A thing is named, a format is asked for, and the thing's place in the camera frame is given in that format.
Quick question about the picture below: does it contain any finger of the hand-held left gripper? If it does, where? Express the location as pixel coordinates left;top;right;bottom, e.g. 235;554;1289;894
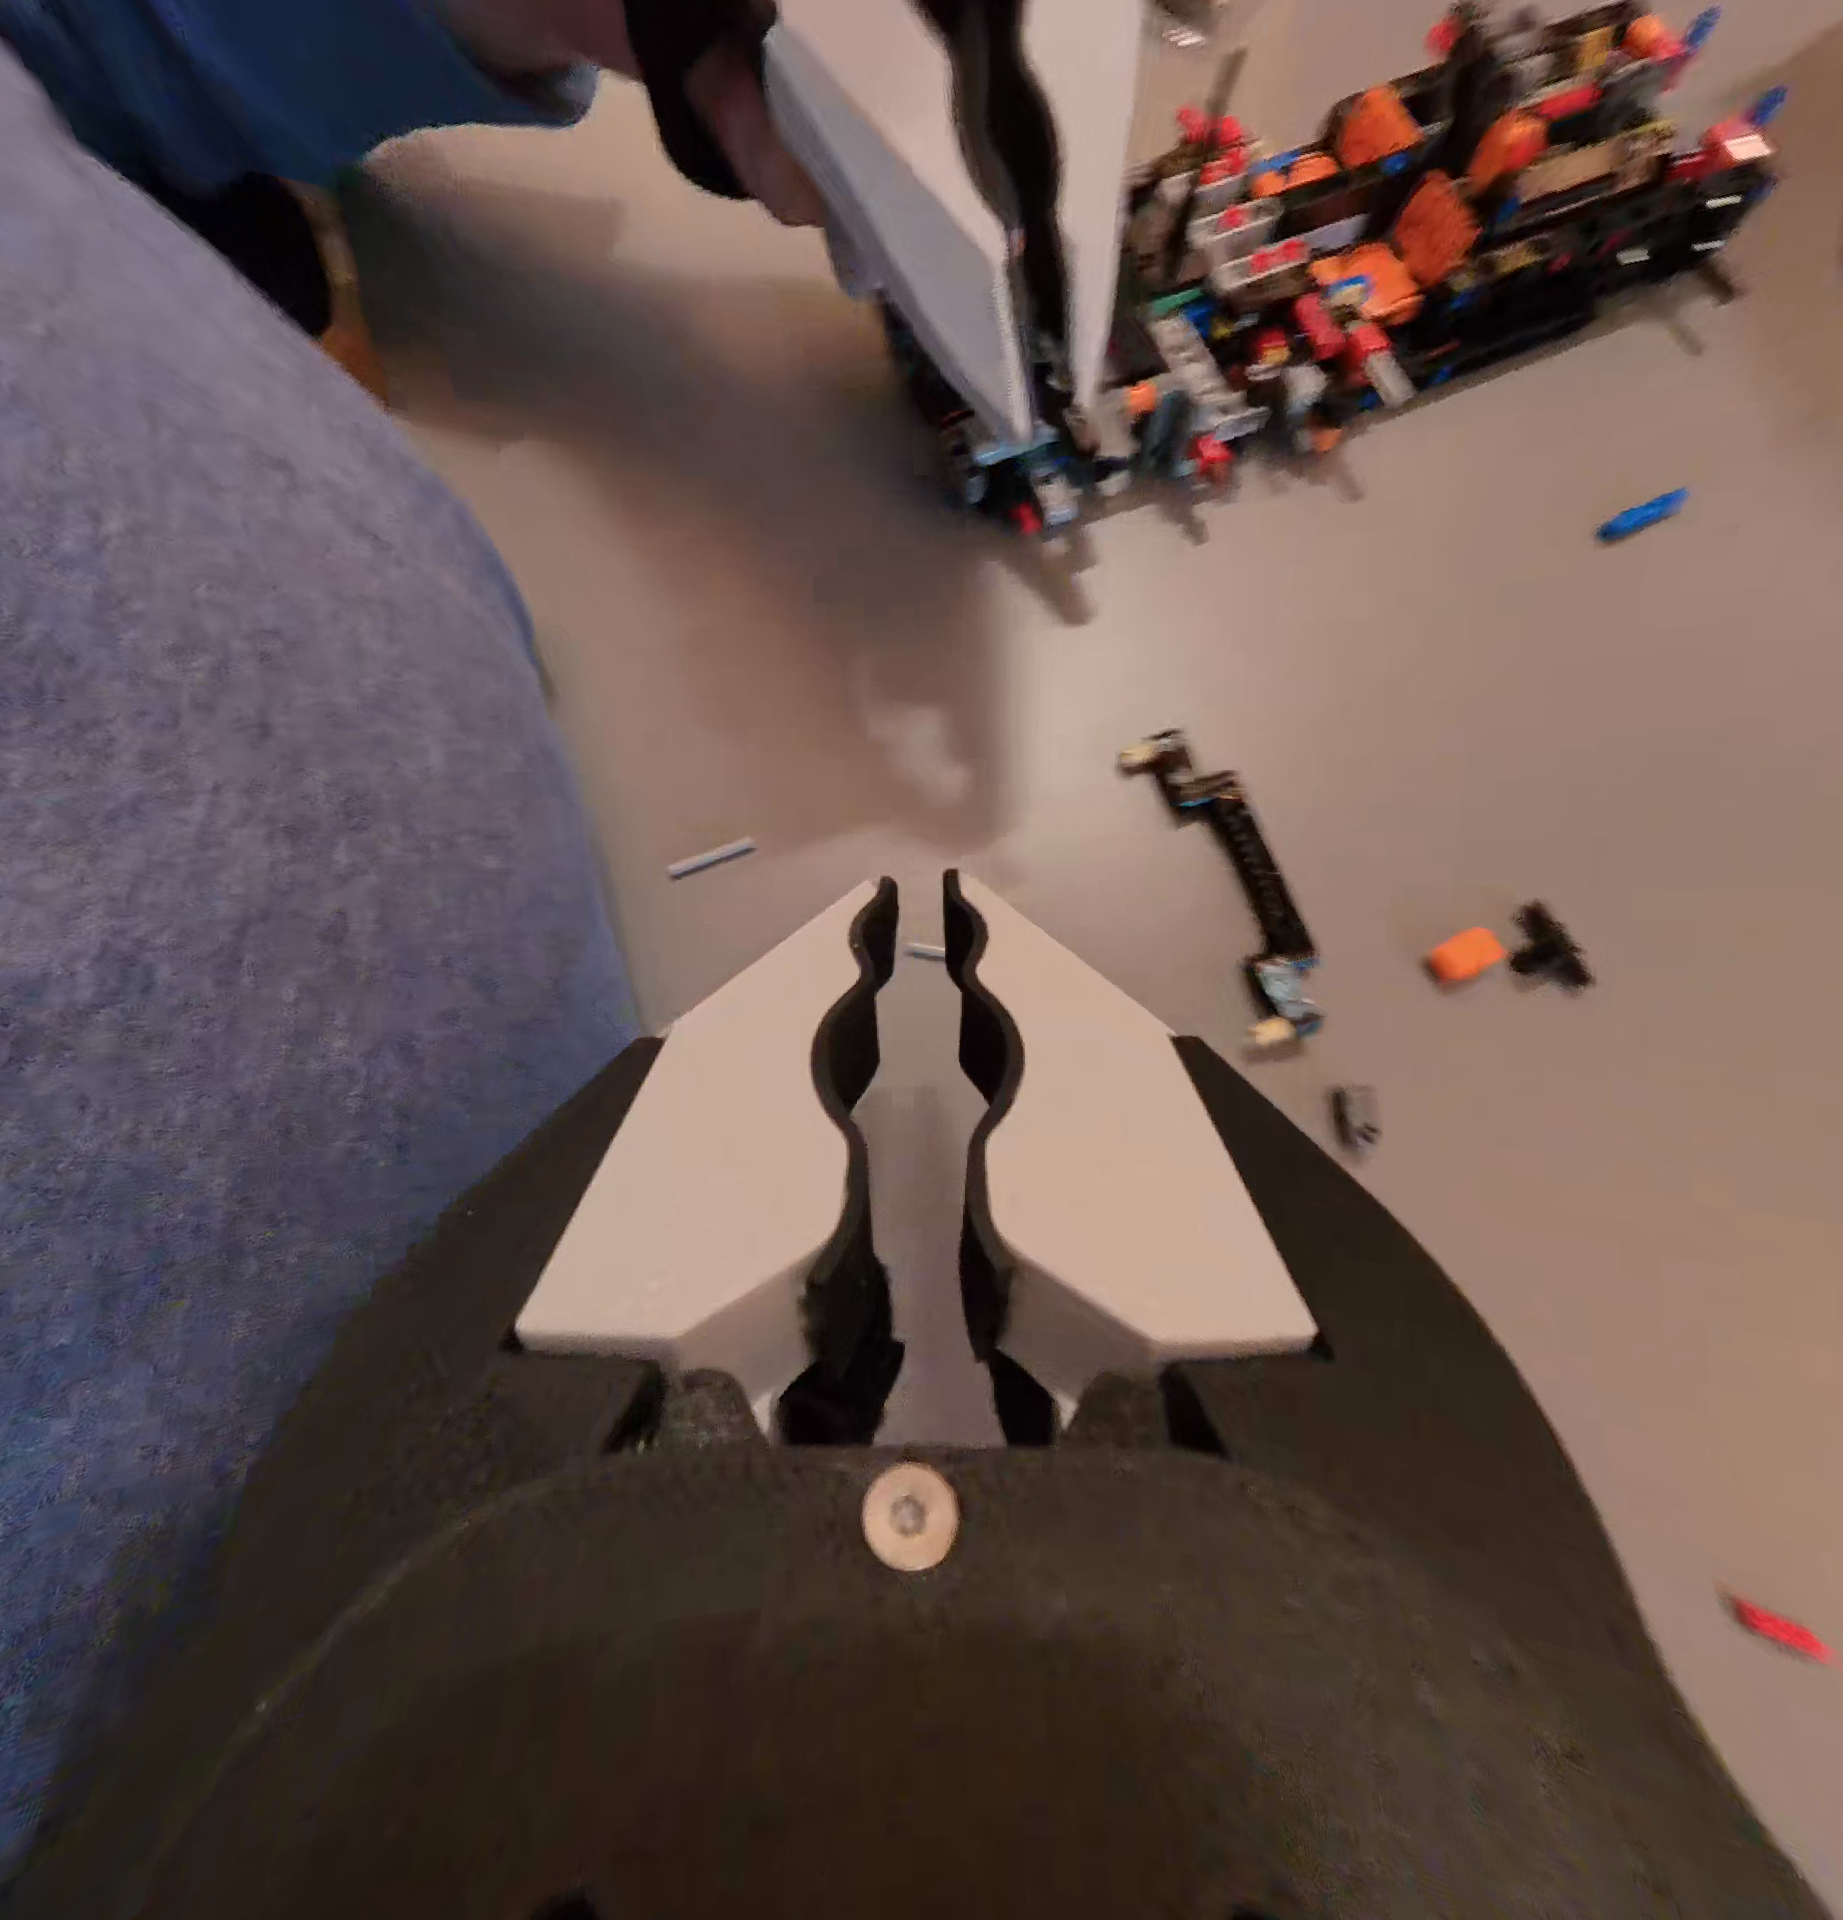
762;0;1038;436
1010;0;1149;410

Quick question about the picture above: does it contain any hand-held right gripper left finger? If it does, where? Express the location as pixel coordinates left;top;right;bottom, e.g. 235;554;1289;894
515;875;902;1372

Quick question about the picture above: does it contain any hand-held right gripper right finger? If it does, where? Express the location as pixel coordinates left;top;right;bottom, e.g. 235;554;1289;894
942;871;1320;1382

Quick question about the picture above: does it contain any black orange lego model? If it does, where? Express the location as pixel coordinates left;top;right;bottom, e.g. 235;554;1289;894
942;0;1787;537

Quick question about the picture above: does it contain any person's left forearm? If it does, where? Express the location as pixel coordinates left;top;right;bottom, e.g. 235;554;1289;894
0;0;600;194

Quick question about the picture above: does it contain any black lego beam assembly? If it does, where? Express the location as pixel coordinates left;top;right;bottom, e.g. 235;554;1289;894
1115;729;1324;1048

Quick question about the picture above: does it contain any small black lego connector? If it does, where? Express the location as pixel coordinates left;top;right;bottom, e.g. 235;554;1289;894
1507;900;1597;994

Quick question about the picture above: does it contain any red lego pin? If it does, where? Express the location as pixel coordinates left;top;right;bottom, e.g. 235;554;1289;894
1722;1591;1837;1665

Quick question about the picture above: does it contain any person's left hand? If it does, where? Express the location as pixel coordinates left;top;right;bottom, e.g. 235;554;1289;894
459;0;835;231

